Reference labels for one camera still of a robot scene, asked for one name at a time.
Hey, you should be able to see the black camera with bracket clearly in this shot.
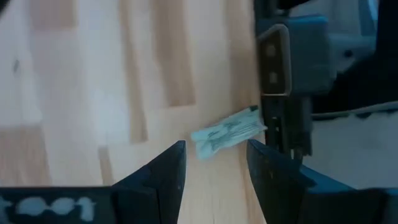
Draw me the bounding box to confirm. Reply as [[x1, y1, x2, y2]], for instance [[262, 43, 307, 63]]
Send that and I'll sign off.
[[254, 14, 338, 98]]

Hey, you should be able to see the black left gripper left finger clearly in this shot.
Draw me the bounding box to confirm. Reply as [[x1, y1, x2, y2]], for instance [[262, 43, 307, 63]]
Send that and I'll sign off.
[[111, 140, 187, 224]]

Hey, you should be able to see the green stevia packet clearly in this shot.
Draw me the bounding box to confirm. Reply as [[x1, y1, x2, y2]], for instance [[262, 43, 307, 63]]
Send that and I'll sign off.
[[190, 105, 268, 161]]

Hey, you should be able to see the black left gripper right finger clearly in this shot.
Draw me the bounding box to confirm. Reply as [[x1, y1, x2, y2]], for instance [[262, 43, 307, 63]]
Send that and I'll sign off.
[[247, 139, 318, 224]]

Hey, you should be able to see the grey cable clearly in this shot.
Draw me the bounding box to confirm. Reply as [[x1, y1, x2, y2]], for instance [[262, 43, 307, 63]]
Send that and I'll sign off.
[[312, 101, 398, 121]]

